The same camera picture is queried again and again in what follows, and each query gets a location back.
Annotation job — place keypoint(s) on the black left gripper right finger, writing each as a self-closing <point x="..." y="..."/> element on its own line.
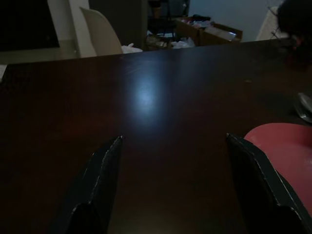
<point x="258" y="195"/>

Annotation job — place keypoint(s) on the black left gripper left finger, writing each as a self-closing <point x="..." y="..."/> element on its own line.
<point x="97" y="190"/>

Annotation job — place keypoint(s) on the pink round plate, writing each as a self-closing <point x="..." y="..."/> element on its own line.
<point x="292" y="151"/>

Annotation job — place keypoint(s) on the silver metal fork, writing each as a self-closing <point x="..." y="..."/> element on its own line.
<point x="306" y="116"/>

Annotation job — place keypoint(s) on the white plastic bag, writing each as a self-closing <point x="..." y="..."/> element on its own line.
<point x="131" y="48"/>
<point x="182" y="43"/>

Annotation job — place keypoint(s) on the white plastic chair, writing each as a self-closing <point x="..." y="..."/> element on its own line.
<point x="100" y="34"/>

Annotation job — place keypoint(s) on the patterned brown bag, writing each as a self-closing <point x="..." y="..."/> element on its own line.
<point x="158" y="42"/>

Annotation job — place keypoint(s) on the large brown cardboard box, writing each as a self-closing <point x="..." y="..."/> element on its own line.
<point x="190" y="30"/>
<point x="221" y="36"/>

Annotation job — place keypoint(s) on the dark glass door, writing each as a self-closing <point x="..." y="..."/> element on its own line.
<point x="24" y="24"/>

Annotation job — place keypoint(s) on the black shelf rack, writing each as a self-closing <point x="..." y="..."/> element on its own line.
<point x="168" y="19"/>

